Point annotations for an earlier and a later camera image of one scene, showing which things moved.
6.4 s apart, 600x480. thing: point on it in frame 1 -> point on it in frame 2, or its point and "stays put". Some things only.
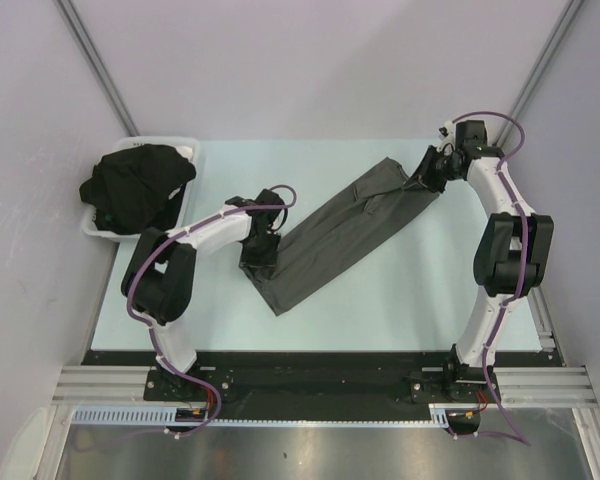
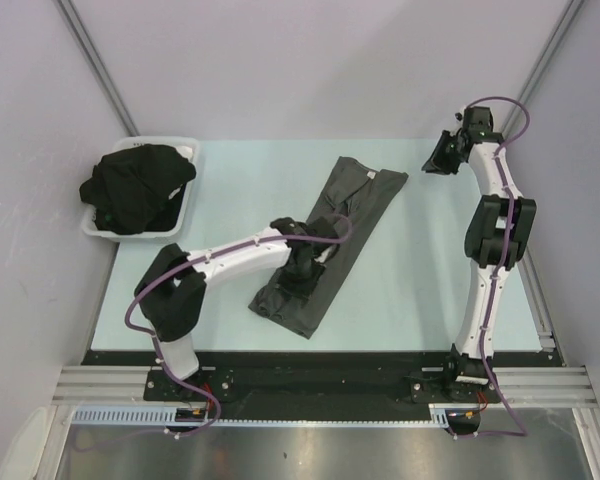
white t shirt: (187, 152) stays put
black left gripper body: (262, 251) -> (301, 281)
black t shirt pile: (130, 188) stays put
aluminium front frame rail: (519, 387) stays put
